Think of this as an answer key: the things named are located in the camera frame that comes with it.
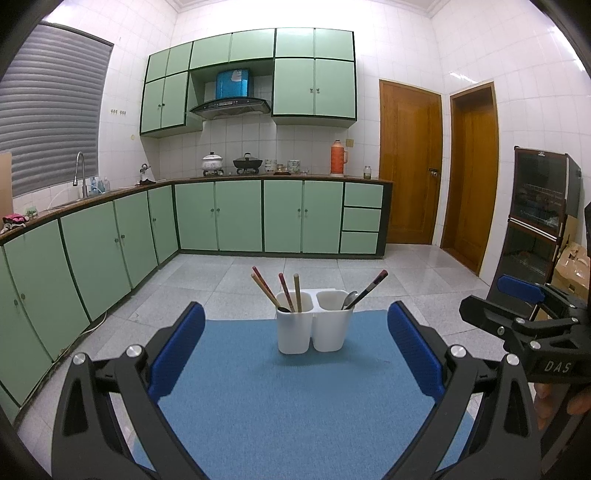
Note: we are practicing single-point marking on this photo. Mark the black chopstick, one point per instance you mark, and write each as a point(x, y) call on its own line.
point(365, 292)
point(373, 283)

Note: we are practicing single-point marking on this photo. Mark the dish soap bottles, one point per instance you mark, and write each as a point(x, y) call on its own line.
point(100, 186)

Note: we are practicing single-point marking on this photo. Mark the white two-compartment utensil holder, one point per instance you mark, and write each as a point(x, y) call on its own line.
point(295, 330)

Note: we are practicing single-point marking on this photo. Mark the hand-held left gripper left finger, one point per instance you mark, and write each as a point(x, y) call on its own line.
point(178, 346)

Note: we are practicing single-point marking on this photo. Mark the plain wooden door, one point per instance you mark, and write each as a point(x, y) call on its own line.
point(471, 180)

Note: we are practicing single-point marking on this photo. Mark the black spoon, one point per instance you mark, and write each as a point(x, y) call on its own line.
point(349, 299)

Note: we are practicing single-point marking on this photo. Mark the grey window blind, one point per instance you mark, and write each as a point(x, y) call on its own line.
point(51, 110)

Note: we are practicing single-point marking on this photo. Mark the blue mat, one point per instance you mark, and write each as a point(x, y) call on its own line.
point(277, 406)

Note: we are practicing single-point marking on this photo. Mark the black disinfection cabinet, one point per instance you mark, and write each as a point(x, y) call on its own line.
point(538, 207)

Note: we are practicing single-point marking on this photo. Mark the green wall cabinets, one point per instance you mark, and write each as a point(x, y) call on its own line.
point(314, 87)

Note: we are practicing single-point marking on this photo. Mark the person's right hand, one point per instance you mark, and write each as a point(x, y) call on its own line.
point(575, 399)

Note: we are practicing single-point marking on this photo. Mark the red cloth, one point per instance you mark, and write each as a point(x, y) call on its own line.
point(14, 219)

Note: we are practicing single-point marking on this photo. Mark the orange thermos flask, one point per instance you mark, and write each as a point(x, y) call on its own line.
point(338, 159)

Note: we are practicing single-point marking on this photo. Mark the silver kitchen faucet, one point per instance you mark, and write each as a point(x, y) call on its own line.
point(83, 170)

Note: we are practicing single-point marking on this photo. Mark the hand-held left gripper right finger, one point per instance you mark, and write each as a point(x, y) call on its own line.
point(413, 346)

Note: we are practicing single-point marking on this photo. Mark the wooden chopstick red end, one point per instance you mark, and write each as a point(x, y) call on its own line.
point(264, 291)
point(265, 283)
point(298, 290)
point(285, 290)

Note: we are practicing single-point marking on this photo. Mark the green base cabinets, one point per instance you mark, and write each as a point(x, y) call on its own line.
point(92, 258)

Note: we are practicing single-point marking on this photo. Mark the brown cardboard board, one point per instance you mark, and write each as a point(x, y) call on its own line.
point(5, 184)

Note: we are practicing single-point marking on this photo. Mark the white cooking pot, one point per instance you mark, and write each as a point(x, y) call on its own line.
point(212, 164)

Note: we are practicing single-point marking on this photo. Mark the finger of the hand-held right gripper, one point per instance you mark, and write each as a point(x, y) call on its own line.
point(485, 311)
point(521, 288)

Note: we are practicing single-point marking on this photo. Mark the black wok with lid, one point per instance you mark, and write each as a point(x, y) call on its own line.
point(247, 163)

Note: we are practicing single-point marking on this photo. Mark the ceramic cup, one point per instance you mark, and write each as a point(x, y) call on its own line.
point(294, 167)

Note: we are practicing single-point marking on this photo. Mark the green drawer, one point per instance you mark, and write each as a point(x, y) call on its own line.
point(359, 242)
point(363, 195)
point(361, 219)

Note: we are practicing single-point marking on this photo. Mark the cardboard box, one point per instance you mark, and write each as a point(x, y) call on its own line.
point(572, 267)

